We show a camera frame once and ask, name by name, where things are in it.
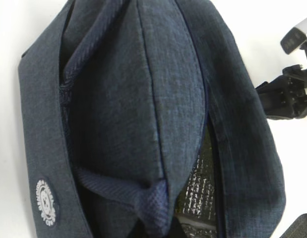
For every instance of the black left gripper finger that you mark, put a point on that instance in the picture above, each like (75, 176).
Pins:
(298, 229)

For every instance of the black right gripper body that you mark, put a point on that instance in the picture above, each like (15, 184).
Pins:
(286, 96)

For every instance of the dark blue insulated lunch bag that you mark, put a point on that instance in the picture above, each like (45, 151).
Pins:
(117, 99)

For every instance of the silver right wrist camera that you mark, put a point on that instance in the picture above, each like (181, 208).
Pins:
(295, 37)

